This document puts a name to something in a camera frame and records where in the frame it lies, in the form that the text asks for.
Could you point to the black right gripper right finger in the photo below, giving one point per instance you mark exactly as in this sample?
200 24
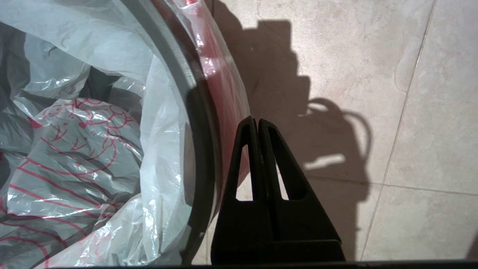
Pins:
306 228

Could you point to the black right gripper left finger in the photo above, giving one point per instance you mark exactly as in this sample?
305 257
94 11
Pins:
239 228

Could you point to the red printed plastic bag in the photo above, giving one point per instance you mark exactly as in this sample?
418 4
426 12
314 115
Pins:
93 149

